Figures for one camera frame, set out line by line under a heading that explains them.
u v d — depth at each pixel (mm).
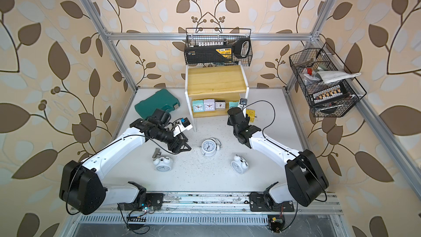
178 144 683
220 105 866
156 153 889
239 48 865
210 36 903
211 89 753
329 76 640
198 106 853
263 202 733
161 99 1111
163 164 784
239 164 773
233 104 844
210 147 887
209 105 864
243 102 736
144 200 686
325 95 682
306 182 419
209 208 736
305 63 845
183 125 694
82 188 407
